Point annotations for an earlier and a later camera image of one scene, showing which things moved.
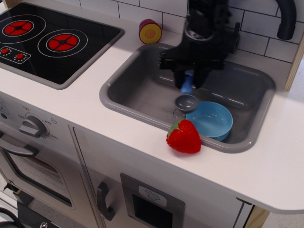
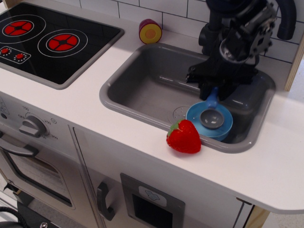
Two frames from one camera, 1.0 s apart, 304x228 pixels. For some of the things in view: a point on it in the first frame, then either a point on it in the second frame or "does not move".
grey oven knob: [33, 126] does not move
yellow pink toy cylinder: [150, 31] does not move
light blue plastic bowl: [214, 119] does not move
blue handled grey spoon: [187, 102] -> [212, 118]
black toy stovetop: [50, 48] does not move
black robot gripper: [202, 49] -> [229, 67]
